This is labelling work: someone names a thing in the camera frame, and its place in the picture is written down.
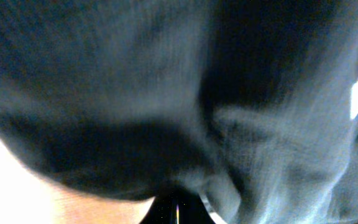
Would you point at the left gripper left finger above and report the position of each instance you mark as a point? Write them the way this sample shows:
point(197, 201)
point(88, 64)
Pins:
point(163, 210)

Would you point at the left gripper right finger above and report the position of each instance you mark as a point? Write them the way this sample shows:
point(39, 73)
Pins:
point(191, 209)

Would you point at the dark green Nike t-shirt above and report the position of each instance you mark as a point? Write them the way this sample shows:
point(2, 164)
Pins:
point(245, 102)

